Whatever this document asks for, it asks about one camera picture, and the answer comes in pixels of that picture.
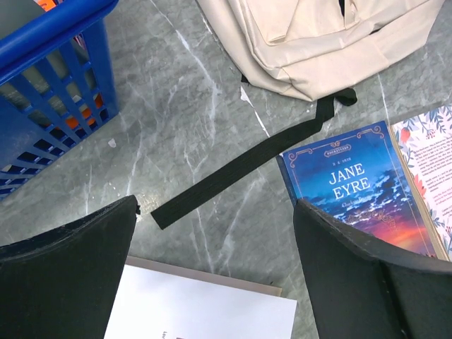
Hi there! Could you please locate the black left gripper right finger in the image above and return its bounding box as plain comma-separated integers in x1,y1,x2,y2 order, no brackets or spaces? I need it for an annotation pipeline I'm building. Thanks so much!
293,199,451,338

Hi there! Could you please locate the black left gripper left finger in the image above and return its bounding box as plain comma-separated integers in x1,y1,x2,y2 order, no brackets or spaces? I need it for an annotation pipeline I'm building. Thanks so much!
1,196,140,338

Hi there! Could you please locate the cream canvas backpack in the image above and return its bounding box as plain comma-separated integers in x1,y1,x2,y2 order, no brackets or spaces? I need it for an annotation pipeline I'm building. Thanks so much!
152,1,443,229

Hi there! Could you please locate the white book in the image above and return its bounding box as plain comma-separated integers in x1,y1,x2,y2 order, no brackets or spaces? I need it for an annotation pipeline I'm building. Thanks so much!
105,256,297,339

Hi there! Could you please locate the blue Jane Eyre book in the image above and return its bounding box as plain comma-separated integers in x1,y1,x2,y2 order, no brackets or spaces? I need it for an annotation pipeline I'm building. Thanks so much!
277,121,439,257

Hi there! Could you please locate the floral cover book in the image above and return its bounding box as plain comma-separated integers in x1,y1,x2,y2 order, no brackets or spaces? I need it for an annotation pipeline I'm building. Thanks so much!
391,105,451,261

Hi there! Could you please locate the blue plastic basket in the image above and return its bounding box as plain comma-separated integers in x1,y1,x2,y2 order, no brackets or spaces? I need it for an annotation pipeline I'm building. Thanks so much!
1,1,119,198

